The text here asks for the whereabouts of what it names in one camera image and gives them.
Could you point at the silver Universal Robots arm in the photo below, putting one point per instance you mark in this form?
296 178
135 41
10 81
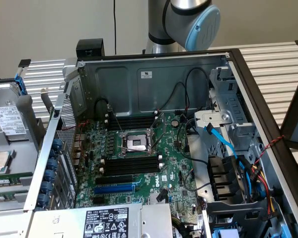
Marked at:
164 19

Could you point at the silver hard disk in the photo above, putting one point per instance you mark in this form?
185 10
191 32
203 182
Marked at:
7 119

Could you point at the grey parts rack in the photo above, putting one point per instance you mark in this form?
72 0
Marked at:
27 153

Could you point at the blue card retention clip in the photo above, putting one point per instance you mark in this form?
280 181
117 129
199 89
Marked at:
48 187
53 164
44 200
57 144
51 176

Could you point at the black box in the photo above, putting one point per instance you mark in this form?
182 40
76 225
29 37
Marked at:
89 47

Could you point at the silver locking lever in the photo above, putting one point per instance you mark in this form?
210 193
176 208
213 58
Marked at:
116 120
134 149

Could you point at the open metal PC case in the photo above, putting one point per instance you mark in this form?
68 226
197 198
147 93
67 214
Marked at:
129 84

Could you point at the CPU socket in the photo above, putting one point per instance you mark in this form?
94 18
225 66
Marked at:
135 143

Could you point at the long black expansion slot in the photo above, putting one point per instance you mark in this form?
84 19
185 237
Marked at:
114 180

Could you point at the short black expansion slot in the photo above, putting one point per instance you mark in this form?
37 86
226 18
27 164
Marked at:
98 200

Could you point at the grey power supply unit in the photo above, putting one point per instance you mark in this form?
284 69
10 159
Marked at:
64 223

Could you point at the blue expansion slot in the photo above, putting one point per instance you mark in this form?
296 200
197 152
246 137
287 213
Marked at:
114 190

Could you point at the round coin battery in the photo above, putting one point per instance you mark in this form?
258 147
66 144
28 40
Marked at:
174 123

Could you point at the green Dell motherboard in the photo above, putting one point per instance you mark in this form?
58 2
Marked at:
169 148

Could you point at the silver chipset heatsink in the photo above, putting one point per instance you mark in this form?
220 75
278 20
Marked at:
152 198

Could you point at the metal disk bay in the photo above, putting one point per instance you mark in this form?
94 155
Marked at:
236 106

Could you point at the black plastic fan shroud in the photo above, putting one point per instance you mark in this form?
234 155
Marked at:
223 173

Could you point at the dark grey plastic shroud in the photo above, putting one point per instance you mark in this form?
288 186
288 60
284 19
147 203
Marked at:
250 210

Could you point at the dark framed panel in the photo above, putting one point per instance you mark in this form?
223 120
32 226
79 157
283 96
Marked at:
288 124

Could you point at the blue disk bracket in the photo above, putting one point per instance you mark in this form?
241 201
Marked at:
20 84

